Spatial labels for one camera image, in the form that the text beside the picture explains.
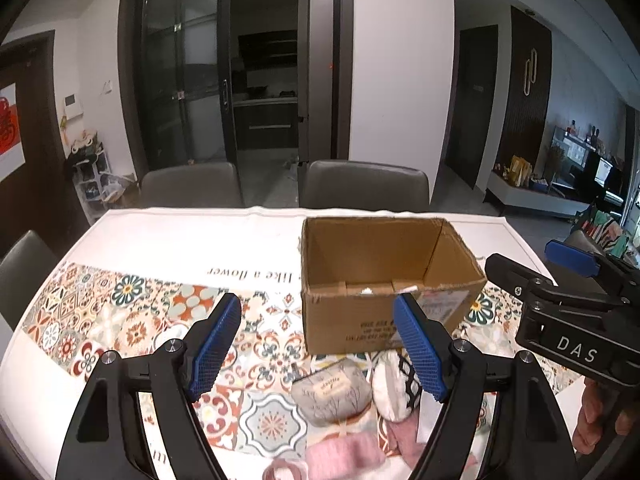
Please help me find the gold clip-shaped wall ornament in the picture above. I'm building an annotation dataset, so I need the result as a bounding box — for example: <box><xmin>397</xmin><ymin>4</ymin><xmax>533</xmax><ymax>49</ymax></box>
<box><xmin>522</xmin><ymin>49</ymin><xmax>539</xmax><ymax>96</ymax></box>

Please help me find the floral tile-print tablecloth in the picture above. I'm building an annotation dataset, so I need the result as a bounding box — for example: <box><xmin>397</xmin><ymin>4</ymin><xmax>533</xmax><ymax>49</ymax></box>
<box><xmin>0</xmin><ymin>205</ymin><xmax>588</xmax><ymax>480</ymax></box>

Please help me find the red wall poster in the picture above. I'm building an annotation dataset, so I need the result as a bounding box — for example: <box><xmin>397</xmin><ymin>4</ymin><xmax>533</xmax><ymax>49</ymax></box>
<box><xmin>0</xmin><ymin>82</ymin><xmax>27</xmax><ymax>182</ymax></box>

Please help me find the person's right hand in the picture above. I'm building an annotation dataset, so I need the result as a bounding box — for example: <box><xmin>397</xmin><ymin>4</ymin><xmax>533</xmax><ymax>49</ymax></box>
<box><xmin>571</xmin><ymin>376</ymin><xmax>640</xmax><ymax>457</ymax></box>

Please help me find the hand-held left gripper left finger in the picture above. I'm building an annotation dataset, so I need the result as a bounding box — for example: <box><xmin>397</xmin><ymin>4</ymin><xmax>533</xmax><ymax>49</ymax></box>
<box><xmin>54</xmin><ymin>292</ymin><xmax>244</xmax><ymax>480</ymax></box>

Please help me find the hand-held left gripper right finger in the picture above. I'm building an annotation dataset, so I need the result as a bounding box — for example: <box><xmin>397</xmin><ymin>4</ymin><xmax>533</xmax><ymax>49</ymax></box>
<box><xmin>392</xmin><ymin>292</ymin><xmax>587</xmax><ymax>480</ymax></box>

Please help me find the dark wooden door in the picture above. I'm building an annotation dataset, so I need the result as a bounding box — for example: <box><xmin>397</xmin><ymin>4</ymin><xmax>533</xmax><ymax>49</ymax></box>
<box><xmin>444</xmin><ymin>24</ymin><xmax>499</xmax><ymax>192</ymax></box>

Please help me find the pink hair band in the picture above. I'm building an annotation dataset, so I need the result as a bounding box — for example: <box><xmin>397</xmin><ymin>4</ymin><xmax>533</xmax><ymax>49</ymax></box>
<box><xmin>262</xmin><ymin>457</ymin><xmax>309</xmax><ymax>480</ymax></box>

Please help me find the grey branch-print fabric pouch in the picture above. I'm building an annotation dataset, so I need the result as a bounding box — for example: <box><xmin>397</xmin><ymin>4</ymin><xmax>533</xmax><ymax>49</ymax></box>
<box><xmin>291</xmin><ymin>357</ymin><xmax>374</xmax><ymax>429</ymax></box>

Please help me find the television screen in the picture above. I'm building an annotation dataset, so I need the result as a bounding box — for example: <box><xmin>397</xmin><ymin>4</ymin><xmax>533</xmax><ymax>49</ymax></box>
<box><xmin>584</xmin><ymin>152</ymin><xmax>627</xmax><ymax>197</ymax></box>

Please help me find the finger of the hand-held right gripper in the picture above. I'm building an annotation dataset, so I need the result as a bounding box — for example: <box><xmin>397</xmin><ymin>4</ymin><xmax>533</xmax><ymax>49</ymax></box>
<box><xmin>484</xmin><ymin>253</ymin><xmax>557</xmax><ymax>306</ymax></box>
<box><xmin>544</xmin><ymin>239</ymin><xmax>640</xmax><ymax>277</ymax></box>

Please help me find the dark glass sliding door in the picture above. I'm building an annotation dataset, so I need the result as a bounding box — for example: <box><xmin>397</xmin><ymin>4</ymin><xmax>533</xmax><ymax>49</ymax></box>
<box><xmin>122</xmin><ymin>0</ymin><xmax>236</xmax><ymax>173</ymax></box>

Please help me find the pink fuzzy sock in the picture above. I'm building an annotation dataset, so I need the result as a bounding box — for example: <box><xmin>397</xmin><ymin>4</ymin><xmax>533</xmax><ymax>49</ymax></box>
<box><xmin>384</xmin><ymin>419</ymin><xmax>432</xmax><ymax>467</ymax></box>
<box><xmin>304</xmin><ymin>431</ymin><xmax>387</xmax><ymax>480</ymax></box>

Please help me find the white shoe rack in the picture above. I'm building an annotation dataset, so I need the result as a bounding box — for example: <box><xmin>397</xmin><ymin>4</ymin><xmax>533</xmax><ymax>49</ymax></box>
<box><xmin>65</xmin><ymin>132</ymin><xmax>137</xmax><ymax>224</ymax></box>

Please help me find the silver refrigerator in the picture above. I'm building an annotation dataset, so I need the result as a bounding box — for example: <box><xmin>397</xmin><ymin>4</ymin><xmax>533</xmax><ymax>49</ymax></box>
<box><xmin>296</xmin><ymin>0</ymin><xmax>335</xmax><ymax>167</ymax></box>

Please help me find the brown cardboard box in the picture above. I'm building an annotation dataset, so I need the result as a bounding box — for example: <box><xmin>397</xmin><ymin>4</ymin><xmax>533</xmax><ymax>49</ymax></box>
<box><xmin>299</xmin><ymin>216</ymin><xmax>489</xmax><ymax>357</ymax></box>

